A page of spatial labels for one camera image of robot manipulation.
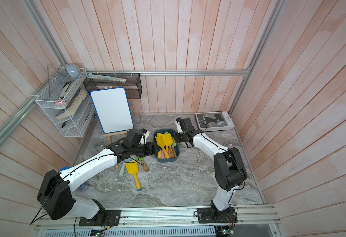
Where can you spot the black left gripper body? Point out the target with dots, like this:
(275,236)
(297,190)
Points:
(140,150)

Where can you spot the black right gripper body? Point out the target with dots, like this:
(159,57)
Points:
(180,138)

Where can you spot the teal plastic storage box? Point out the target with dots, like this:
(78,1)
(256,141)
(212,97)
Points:
(163,131)

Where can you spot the green trowel with wooden handle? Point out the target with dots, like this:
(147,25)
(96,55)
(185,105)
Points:
(142,162)

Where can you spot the yellow plastic scoop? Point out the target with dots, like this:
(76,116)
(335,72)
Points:
(168,141)
(132,169)
(160,142)

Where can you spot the light green shovel wooden handle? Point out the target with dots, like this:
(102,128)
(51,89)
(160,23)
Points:
(173,152)

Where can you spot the grey blue trowel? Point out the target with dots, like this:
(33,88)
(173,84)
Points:
(122,169)

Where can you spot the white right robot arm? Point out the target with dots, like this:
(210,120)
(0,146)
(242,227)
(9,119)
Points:
(230,172)

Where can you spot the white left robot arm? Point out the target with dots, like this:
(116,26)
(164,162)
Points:
(56,191)

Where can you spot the wooden easel stand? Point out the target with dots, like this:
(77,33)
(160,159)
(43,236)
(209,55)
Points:
(109,136)

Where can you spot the black and white book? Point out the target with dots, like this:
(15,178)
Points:
(214,121)

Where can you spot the blue framed whiteboard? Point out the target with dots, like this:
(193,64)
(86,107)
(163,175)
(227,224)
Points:
(113,110)

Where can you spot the blue lid pen jar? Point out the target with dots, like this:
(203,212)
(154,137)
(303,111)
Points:
(64,168)

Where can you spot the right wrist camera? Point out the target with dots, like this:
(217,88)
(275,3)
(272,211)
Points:
(179,125)

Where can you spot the black wire basket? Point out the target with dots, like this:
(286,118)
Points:
(131,82)

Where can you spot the white wire mesh shelf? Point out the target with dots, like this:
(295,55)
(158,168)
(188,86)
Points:
(67,103)

